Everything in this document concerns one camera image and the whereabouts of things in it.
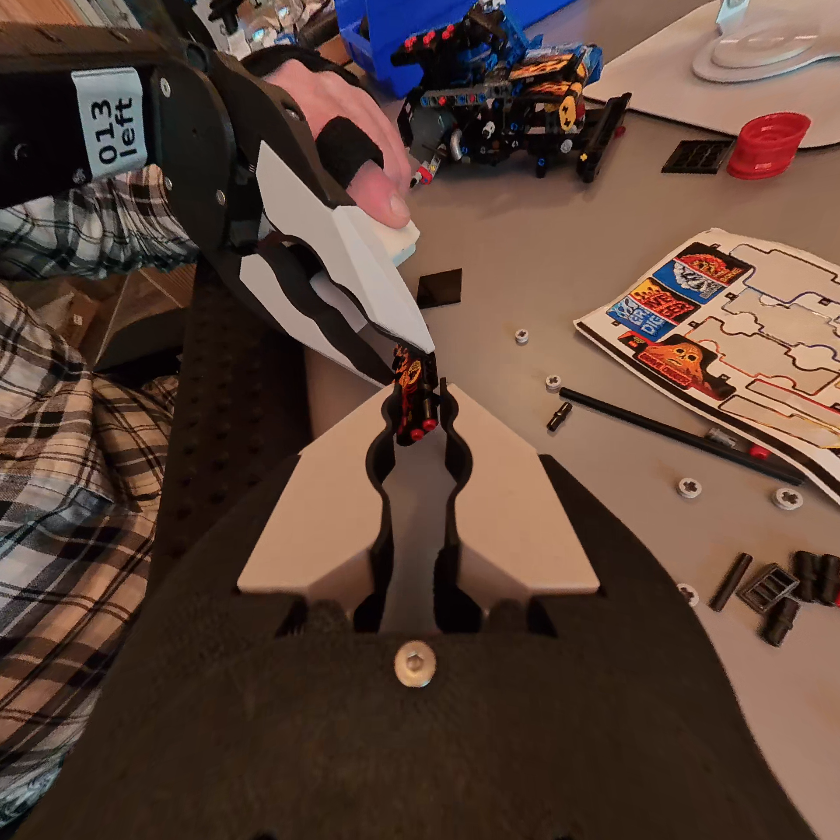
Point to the long black toy axle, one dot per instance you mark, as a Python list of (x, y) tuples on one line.
[(656, 430)]

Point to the red toy wheel hub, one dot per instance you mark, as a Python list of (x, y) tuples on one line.
[(768, 148)]

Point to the person's left hand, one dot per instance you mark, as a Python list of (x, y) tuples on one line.
[(387, 197)]

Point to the blue plastic bin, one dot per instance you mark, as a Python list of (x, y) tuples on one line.
[(374, 46)]

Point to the toy truck model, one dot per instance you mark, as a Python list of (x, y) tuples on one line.
[(512, 98)]

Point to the grey desk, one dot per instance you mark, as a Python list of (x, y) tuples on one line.
[(590, 262)]

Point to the white booklet stand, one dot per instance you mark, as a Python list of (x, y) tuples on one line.
[(656, 85)]

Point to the small dark toy pin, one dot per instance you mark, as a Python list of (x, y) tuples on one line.
[(722, 435)]

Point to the black smooth square tile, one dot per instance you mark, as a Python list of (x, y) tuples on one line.
[(439, 289)]

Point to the person's plaid shirt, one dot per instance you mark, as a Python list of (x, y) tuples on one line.
[(65, 459)]

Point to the black toy grille tile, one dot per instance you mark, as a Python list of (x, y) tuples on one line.
[(768, 587)]

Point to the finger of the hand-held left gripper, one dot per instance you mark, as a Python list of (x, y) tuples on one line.
[(328, 236), (262, 275)]

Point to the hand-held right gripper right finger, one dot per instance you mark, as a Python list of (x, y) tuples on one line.
[(525, 525)]

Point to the sticker sheet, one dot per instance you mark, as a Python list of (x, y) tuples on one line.
[(754, 315)]

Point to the black chair armrest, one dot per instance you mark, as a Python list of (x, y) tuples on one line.
[(144, 341)]

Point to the person's left forearm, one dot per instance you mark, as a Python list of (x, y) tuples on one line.
[(98, 223)]

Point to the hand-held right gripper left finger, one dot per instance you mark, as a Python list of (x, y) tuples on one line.
[(315, 525)]

